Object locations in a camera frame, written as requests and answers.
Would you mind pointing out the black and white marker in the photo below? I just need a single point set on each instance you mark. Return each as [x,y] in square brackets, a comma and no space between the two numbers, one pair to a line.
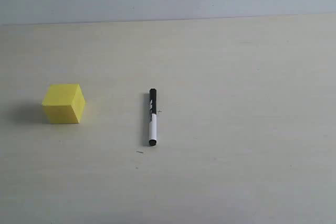
[153,117]

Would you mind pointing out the yellow foam cube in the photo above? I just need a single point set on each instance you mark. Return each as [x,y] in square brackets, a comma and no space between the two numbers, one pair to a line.
[64,103]

